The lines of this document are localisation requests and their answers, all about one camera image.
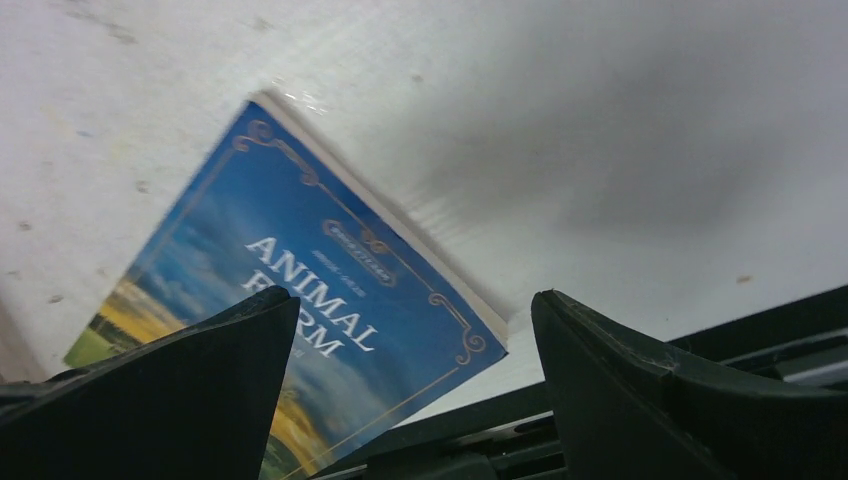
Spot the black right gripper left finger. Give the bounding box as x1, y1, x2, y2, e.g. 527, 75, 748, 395
1, 286, 300, 479

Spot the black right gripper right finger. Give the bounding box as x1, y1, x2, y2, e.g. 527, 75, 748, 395
531, 290, 847, 479

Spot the animal farm book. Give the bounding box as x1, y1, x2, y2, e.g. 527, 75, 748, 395
64, 92, 507, 479

